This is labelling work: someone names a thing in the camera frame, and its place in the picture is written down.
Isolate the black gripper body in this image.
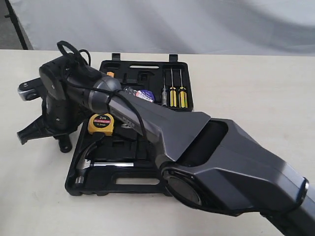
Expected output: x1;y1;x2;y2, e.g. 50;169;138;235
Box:
40;95;79;140

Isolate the claw hammer black grip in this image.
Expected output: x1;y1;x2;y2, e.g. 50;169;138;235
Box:
75;137;134;185

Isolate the black plastic tool case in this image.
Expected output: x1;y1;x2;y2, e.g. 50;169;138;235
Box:
65;53;193;196

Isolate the black electrical tape roll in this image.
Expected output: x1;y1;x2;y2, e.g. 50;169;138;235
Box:
124;87;155;103

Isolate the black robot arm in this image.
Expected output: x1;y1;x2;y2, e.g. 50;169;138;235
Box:
18;56;315;236

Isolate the yellow measuring tape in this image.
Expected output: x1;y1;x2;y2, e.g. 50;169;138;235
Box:
88;114;114;136

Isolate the orange utility knife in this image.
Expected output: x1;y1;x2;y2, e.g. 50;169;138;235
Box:
106;71;115;78

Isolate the clear voltage tester screwdriver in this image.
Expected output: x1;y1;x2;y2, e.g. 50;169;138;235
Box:
161;75;167;107

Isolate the black stand pole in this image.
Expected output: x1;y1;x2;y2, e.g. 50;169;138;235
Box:
4;0;29;50

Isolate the yellow black screwdriver left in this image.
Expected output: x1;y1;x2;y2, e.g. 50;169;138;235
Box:
170;68;177;107

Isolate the yellow black screwdriver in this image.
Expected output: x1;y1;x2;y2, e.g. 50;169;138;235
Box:
170;68;177;107
179;69;188;108

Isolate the yellow black screwdriver right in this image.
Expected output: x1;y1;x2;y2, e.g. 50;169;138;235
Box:
179;69;188;108

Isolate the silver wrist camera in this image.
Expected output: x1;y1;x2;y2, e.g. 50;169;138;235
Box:
18;78;46;101

